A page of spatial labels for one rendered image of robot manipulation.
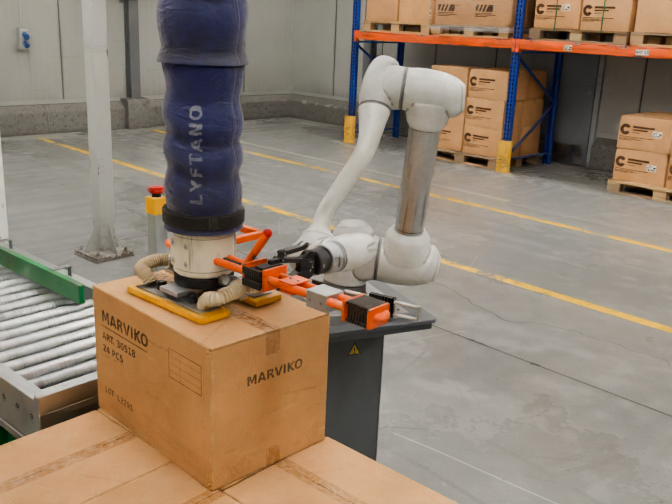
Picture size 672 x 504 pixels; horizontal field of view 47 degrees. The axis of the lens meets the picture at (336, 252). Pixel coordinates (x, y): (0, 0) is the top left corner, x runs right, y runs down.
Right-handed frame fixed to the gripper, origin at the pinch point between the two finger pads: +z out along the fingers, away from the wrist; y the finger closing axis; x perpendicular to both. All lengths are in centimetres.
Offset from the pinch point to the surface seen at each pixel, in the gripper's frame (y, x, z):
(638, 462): 108, -47, -169
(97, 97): -8, 344, -160
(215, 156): -29.2, 16.3, 4.0
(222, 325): 13.2, 6.0, 10.3
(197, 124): -37.5, 18.6, 8.0
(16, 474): 53, 38, 53
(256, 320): 13.2, 2.8, 1.4
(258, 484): 53, -9, 11
